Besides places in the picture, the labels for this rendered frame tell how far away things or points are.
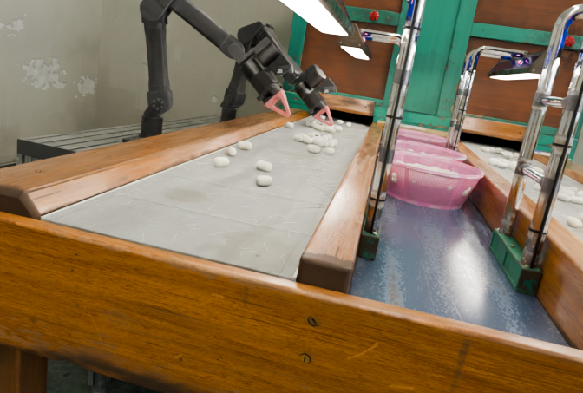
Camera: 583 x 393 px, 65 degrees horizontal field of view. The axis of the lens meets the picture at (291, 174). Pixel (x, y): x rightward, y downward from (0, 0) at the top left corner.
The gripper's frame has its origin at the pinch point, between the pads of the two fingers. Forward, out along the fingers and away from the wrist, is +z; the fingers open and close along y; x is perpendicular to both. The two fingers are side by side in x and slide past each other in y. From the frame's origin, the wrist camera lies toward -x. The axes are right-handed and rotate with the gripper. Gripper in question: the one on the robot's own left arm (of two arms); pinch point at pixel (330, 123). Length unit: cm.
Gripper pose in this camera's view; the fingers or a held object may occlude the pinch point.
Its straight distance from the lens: 181.7
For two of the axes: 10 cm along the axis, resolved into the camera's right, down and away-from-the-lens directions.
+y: 2.0, -1.9, 9.6
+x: -7.5, 6.0, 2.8
